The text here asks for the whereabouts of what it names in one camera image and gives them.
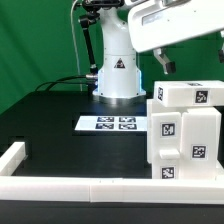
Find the white cabinet body box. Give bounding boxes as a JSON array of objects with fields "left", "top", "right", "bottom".
[{"left": 146, "top": 98, "right": 223, "bottom": 181}]

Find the white marker base plate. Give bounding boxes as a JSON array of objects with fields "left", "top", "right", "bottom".
[{"left": 75, "top": 116, "right": 147, "bottom": 132}]

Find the white U-shaped fence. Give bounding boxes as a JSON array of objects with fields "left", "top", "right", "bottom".
[{"left": 0, "top": 142, "right": 224, "bottom": 205}]

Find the grey thin cable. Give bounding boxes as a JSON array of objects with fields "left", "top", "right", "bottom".
[{"left": 69, "top": 0, "right": 84, "bottom": 92}]

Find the white cabinet door panel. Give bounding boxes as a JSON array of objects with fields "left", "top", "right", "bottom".
[{"left": 147, "top": 99, "right": 181, "bottom": 179}]

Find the black cable bundle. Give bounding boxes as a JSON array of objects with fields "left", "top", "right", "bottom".
[{"left": 35, "top": 75, "right": 98, "bottom": 92}]

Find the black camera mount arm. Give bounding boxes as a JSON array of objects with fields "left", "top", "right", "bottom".
[{"left": 79, "top": 0, "right": 124, "bottom": 76}]

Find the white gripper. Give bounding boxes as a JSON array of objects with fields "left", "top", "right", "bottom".
[{"left": 128, "top": 0, "right": 224, "bottom": 74}]

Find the white cabinet top block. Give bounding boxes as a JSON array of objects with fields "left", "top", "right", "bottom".
[{"left": 154, "top": 80, "right": 224, "bottom": 107}]

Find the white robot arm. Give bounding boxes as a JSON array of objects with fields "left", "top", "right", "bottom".
[{"left": 93, "top": 0, "right": 224, "bottom": 104}]

